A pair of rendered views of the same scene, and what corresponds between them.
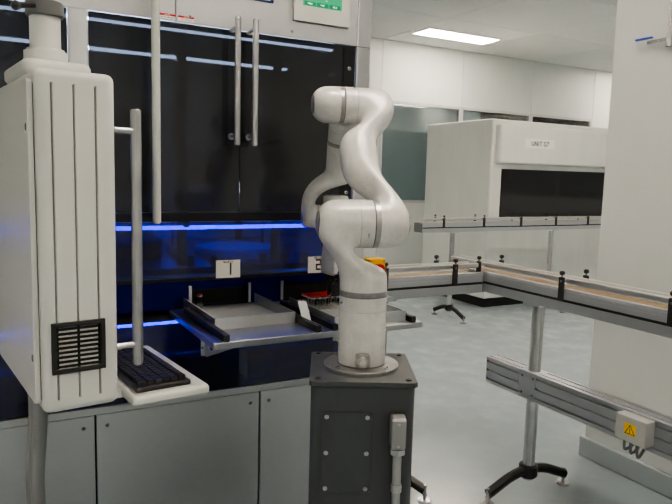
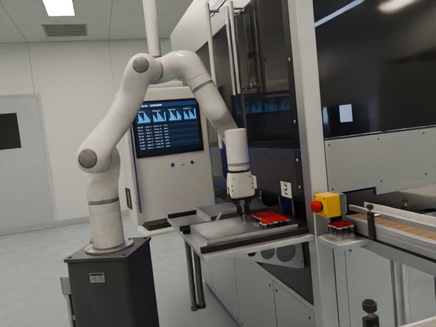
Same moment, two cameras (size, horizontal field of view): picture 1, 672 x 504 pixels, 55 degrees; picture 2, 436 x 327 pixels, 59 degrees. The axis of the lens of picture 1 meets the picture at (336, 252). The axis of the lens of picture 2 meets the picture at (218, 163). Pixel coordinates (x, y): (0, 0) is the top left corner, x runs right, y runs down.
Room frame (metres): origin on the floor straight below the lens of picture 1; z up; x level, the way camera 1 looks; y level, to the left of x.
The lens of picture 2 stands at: (2.37, -1.46, 1.28)
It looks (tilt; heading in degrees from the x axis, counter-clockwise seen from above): 5 degrees down; 102
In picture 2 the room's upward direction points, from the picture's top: 6 degrees counter-clockwise
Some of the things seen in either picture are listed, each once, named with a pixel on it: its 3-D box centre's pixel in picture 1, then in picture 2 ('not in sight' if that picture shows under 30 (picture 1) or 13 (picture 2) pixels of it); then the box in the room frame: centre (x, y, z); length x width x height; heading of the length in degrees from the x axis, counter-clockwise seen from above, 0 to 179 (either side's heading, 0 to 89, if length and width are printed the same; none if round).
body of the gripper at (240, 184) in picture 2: (334, 257); (240, 182); (2.14, 0.01, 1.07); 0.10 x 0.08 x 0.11; 28
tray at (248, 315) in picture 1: (237, 309); (237, 209); (2.07, 0.32, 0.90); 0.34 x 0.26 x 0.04; 29
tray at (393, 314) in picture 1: (344, 308); (241, 229); (2.13, -0.04, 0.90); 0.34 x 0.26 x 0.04; 28
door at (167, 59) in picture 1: (168, 118); (231, 84); (2.06, 0.54, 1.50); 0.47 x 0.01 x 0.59; 119
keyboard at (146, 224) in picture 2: (137, 363); (180, 219); (1.71, 0.53, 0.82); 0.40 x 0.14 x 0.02; 36
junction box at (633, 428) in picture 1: (634, 429); not in sight; (2.14, -1.05, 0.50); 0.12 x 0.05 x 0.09; 29
